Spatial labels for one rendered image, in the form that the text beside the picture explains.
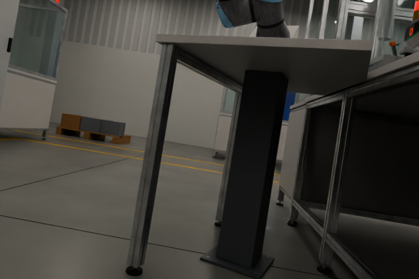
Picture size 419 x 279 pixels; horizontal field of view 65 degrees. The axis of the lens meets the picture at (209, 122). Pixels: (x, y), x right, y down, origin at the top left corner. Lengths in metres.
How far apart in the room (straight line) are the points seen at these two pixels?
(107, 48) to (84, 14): 1.28
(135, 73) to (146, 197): 8.92
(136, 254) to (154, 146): 0.38
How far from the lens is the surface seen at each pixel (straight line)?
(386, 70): 1.25
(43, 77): 5.23
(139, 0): 10.58
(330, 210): 1.60
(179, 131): 9.59
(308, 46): 1.02
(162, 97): 1.17
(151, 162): 1.18
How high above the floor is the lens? 0.55
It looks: 1 degrees up
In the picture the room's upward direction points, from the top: 9 degrees clockwise
